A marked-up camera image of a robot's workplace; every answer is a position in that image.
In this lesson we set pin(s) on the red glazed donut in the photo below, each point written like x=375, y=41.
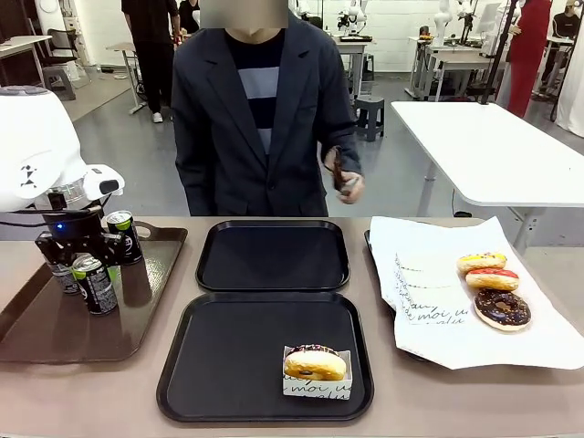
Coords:
x=493, y=279

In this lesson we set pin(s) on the white background table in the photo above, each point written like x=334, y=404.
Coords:
x=493, y=146

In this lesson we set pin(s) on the person's left hand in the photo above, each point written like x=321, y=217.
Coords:
x=353, y=187

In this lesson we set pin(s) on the dark serving tongs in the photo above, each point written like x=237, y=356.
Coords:
x=340, y=171

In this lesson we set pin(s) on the white desk with grey legs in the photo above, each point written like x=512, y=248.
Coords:
x=23, y=43

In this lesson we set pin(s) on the person's right forearm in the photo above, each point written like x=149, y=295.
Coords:
x=194, y=182

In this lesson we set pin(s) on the black square serving tray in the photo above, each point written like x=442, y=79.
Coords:
x=228, y=356
x=274, y=255

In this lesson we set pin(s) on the grey table with black tray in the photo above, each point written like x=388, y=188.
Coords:
x=353, y=50

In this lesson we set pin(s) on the black Pepsi can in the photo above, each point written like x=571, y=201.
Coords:
x=128, y=242
x=98, y=292
x=66, y=282

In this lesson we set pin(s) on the person's left forearm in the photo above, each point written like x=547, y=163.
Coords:
x=347, y=157

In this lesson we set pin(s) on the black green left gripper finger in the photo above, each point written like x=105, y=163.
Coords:
x=57, y=251
x=113, y=248

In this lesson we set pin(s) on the yellow glazed donut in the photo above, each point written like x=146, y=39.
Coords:
x=481, y=261

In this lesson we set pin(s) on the white paper sheet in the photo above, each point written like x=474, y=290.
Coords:
x=429, y=237

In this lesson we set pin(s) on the black office chair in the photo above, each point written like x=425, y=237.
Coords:
x=61, y=45

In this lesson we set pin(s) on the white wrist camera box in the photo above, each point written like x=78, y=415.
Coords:
x=102, y=180

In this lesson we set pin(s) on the bystander in black clothes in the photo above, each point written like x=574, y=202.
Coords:
x=153, y=55

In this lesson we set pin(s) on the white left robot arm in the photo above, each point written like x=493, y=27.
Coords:
x=36, y=137

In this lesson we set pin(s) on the chocolate sprinkled donut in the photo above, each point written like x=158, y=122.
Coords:
x=315, y=365
x=486, y=303

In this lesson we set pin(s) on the grey lab workbench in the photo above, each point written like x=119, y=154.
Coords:
x=451, y=61

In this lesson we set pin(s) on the small wooden side table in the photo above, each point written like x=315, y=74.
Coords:
x=128, y=68

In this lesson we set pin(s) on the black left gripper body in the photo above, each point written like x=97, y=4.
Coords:
x=75, y=226

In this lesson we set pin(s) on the person in red apron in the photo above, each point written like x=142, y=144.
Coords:
x=529, y=55

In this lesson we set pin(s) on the white humanoid background robot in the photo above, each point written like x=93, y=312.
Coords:
x=353, y=16

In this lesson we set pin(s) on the grey step stool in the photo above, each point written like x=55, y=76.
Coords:
x=59, y=82

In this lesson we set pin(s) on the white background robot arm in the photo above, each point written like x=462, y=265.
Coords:
x=441, y=23

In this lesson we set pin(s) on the seated person in black shirt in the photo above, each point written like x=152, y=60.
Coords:
x=563, y=32

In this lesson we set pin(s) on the black pole stand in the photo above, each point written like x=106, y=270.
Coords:
x=495, y=59

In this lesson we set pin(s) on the grey plastic stool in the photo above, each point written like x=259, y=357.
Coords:
x=369, y=116

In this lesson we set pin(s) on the person in dark blazer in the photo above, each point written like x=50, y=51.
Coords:
x=219, y=137

